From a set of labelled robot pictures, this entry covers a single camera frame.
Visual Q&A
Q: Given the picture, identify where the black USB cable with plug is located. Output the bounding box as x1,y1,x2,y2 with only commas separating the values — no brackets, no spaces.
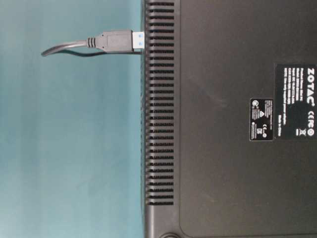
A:
41,30,145,58

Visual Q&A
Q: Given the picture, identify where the black mini PC box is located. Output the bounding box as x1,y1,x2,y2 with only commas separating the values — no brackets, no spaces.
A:
141,0,317,238

